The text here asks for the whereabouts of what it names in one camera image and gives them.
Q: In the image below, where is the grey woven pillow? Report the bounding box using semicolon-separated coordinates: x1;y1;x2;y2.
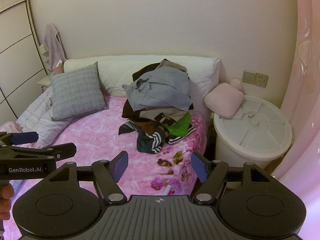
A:
50;62;109;122

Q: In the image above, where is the plain grey garment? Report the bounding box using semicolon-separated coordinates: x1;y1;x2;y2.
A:
122;66;193;112

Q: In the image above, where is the white wall rack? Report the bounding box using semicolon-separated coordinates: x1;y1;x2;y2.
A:
38;44;50;66

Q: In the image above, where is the pink floral blanket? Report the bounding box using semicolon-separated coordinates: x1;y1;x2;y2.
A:
0;95;208;240

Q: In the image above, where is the long white pillow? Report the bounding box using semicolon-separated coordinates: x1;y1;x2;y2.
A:
63;55;220;98

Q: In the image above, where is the pink plush toy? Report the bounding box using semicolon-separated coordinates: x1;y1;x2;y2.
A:
229;78;245;93

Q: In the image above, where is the lilac striped quilt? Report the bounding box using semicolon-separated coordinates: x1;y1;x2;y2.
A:
0;85;73;149

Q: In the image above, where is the person's left hand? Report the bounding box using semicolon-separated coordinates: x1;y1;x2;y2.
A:
0;184;15;221

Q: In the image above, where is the beige wall socket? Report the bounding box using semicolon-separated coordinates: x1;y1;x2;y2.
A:
255;72;269;88

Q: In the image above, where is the white round lidded bin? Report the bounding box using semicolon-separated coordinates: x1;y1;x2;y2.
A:
212;94;293;188

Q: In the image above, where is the lilac hanging towel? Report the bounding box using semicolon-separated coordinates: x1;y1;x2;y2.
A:
44;23;67;71

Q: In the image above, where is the grey lettered sweater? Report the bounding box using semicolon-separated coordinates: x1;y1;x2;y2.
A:
139;106;191;127

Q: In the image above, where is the tan garment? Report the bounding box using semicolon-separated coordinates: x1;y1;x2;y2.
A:
160;59;188;73

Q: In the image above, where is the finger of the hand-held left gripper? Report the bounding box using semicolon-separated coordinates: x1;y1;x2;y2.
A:
0;131;39;146
0;143;77;161

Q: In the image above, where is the dark striped garment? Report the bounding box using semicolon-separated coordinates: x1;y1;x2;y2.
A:
118;121;197;154

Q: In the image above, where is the green knitted garment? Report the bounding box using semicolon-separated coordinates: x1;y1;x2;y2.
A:
167;112;192;138

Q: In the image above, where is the beige light switch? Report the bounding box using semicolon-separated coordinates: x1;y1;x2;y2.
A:
242;69;257;84

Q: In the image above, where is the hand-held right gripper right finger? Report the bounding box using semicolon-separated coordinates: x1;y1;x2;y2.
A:
191;152;277;204

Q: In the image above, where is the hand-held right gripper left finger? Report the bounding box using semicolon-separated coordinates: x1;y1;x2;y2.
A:
44;151;129;204

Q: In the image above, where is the pink curtain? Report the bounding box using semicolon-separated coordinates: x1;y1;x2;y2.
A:
272;0;320;240

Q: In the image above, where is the white nightstand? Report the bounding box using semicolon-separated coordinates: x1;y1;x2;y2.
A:
37;76;54;93

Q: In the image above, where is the pink square cushion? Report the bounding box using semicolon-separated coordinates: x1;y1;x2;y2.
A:
203;82;244;119

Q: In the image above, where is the cream wardrobe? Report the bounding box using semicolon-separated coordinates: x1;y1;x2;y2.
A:
0;0;48;121

